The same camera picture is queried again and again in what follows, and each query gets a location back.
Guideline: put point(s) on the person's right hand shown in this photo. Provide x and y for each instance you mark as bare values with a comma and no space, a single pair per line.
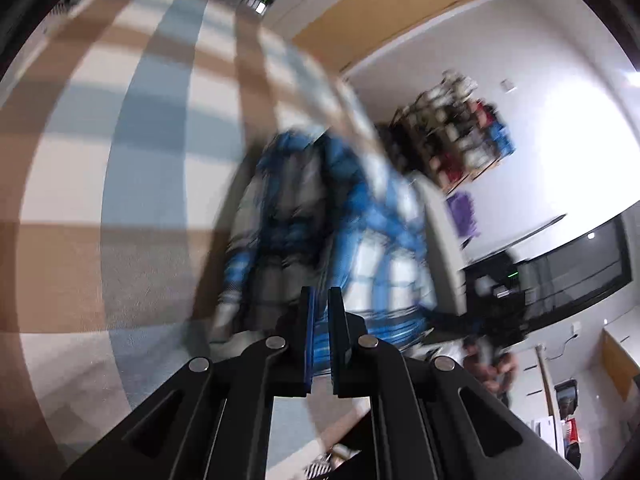
490,367

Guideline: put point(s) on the blue white plaid shirt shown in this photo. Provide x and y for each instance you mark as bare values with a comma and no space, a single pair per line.
370,240

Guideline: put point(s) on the white wall switch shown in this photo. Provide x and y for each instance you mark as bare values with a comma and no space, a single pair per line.
509,85

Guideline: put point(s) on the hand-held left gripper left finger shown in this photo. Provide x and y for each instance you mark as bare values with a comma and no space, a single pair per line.
308,340

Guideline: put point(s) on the wooden shoe rack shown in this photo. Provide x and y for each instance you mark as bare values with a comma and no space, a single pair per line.
450,130

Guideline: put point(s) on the purple bag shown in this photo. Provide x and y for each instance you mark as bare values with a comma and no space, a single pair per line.
462,215

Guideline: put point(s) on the black television screen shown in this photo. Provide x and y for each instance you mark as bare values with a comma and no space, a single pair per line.
575,270

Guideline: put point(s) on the white bedside cabinet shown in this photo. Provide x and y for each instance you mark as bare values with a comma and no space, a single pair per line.
442,250

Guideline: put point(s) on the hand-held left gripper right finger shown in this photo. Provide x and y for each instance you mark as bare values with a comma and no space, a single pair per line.
337,340

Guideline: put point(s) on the light wooden cabinet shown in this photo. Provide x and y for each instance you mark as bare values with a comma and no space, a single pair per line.
620,365

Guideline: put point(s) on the beige blue checkered bed cover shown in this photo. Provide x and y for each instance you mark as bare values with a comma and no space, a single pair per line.
125,160

